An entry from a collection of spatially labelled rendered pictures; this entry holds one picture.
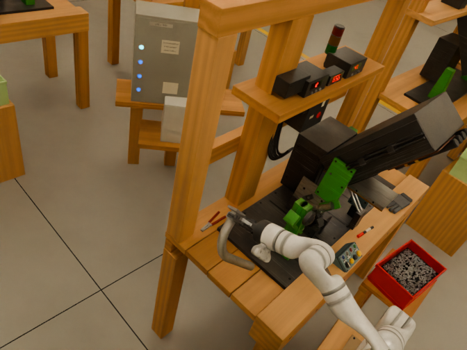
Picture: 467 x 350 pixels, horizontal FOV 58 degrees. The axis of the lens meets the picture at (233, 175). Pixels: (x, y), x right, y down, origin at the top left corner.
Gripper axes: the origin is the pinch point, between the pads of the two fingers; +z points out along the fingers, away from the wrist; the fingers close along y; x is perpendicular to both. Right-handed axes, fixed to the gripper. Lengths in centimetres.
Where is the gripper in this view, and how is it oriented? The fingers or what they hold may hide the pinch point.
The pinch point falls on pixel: (234, 218)
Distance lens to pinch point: 135.6
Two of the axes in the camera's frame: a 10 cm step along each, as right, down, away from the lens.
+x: -5.0, 8.5, -1.8
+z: -7.1, -2.8, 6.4
